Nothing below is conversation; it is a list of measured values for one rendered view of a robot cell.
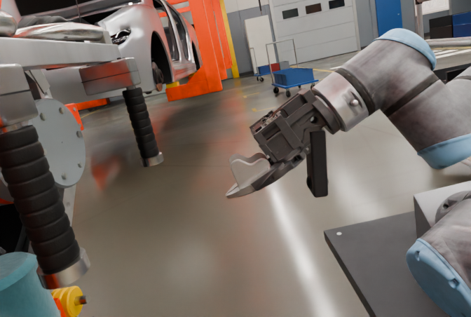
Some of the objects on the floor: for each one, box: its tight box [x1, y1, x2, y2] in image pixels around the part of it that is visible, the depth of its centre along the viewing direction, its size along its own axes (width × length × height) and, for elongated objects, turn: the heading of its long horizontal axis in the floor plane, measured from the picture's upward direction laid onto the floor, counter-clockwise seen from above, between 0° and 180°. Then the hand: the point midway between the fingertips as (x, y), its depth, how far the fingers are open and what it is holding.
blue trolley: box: [266, 38, 319, 97], centre depth 612 cm, size 104×67×96 cm, turn 42°
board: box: [411, 0, 452, 48], centre depth 862 cm, size 150×50×195 cm, turn 42°
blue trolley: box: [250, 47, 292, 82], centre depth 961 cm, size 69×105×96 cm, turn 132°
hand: (235, 195), depth 57 cm, fingers closed
